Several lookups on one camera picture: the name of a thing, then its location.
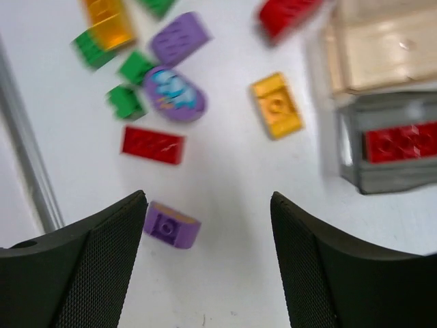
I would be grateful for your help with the aluminium frame rail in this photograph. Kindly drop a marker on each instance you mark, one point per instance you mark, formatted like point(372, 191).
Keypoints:
point(37, 183)

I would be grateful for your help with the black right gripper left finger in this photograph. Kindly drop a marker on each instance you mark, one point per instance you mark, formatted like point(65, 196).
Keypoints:
point(76, 276)

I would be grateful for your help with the small purple lego brick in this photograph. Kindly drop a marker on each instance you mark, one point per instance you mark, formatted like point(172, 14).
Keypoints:
point(170, 226)

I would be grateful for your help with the red rounded lego brick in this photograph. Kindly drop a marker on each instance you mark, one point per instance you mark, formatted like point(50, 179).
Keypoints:
point(400, 143)

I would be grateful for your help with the red long lego brick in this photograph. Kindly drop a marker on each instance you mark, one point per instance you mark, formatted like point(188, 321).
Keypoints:
point(153, 145)

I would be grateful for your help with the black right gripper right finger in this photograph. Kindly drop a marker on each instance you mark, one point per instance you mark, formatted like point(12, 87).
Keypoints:
point(333, 279)

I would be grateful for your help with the smoky grey plastic container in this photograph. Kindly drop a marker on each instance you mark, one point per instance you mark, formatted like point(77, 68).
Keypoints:
point(373, 112)

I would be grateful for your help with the purple paw print lego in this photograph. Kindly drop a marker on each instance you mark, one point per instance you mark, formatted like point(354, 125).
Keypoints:
point(173, 95)

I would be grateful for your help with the small green lego cube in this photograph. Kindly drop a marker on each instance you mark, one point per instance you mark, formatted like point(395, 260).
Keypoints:
point(136, 67)
point(126, 103)

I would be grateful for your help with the green lego brick by orange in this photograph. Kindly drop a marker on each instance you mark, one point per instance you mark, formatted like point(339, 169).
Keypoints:
point(91, 52)

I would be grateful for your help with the yellow lego brick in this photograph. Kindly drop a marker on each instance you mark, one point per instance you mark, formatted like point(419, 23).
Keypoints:
point(277, 106)

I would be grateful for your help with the amber transparent plastic container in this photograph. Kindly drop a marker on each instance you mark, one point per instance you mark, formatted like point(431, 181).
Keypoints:
point(368, 46)

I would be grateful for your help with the green lego plate flat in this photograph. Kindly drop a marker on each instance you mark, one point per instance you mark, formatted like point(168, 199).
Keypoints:
point(157, 7)

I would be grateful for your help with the orange transparent lego brick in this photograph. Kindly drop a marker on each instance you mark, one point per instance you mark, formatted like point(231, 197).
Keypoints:
point(109, 22)

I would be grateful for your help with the purple lego brick with studs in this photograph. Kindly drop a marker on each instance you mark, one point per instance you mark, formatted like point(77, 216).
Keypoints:
point(179, 39)

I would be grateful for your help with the red curved lego brick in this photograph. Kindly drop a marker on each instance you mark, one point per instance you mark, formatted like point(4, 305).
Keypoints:
point(279, 17)

